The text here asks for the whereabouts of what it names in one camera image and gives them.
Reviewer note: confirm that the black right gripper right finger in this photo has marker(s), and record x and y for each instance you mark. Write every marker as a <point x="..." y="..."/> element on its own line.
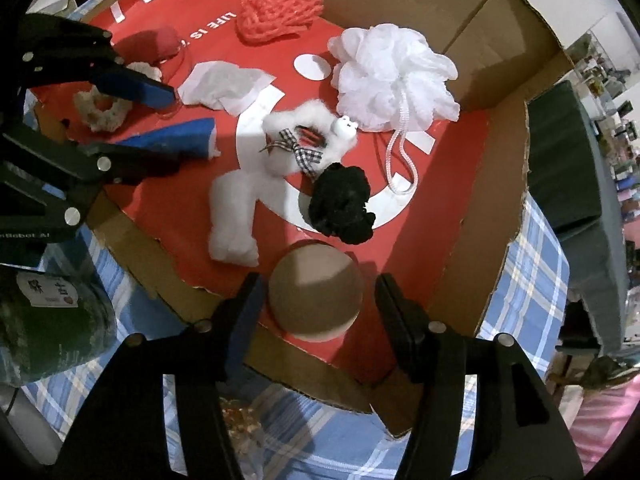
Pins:
<point x="484" y="411"/>

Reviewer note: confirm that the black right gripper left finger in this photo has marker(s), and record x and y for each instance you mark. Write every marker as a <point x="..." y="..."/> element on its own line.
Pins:
<point x="119" y="432"/>

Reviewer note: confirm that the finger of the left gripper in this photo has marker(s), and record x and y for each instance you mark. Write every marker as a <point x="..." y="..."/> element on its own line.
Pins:
<point x="112" y="163"/>
<point x="46" y="49"/>

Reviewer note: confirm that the cream fuzzy scrunchie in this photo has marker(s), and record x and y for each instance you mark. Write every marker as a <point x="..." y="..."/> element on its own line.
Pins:
<point x="100" y="112"/>

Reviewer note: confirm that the red soft pouch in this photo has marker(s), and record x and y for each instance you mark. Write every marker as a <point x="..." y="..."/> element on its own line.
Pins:
<point x="154" y="64"/>

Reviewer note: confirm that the white cotton pad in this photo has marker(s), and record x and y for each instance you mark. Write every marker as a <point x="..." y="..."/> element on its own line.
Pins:
<point x="232" y="202"/>

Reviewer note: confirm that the white tissue sheet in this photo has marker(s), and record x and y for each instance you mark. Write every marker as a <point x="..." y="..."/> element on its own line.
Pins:
<point x="221" y="85"/>

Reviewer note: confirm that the white fluffy plush toy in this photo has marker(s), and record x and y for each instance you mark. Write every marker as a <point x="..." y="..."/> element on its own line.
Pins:
<point x="306" y="140"/>

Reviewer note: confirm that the red foam net sleeve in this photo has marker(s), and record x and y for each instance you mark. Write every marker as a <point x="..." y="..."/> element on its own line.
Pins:
<point x="261" y="21"/>

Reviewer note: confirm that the beige round powder puff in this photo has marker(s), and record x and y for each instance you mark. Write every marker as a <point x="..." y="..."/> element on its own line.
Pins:
<point x="315" y="293"/>

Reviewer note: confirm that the black fuzzy scrunchie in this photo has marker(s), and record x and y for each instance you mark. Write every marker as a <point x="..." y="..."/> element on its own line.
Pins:
<point x="338" y="205"/>

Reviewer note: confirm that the white mesh bath pouf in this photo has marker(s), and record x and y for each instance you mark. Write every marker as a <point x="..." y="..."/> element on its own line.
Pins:
<point x="388" y="78"/>

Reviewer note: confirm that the glass jar with metal lid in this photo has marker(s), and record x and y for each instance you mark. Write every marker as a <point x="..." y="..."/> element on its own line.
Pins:
<point x="51" y="323"/>

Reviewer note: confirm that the small jar with beige lid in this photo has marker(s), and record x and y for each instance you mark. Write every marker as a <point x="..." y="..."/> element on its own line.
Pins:
<point x="247" y="437"/>

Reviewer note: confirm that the blue plaid tablecloth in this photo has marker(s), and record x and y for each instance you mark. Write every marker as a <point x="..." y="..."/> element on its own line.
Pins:
<point x="301" y="438"/>

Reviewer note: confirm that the red Miniso paper bag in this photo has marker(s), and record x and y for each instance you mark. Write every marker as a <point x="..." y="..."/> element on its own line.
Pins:
<point x="412" y="234"/>

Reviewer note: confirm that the dark green side table cloth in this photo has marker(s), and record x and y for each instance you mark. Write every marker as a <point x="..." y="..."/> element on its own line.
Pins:
<point x="570" y="181"/>

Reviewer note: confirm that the cosmetic bottles cluster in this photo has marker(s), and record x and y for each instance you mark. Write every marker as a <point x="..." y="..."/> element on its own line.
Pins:
<point x="600" y="85"/>

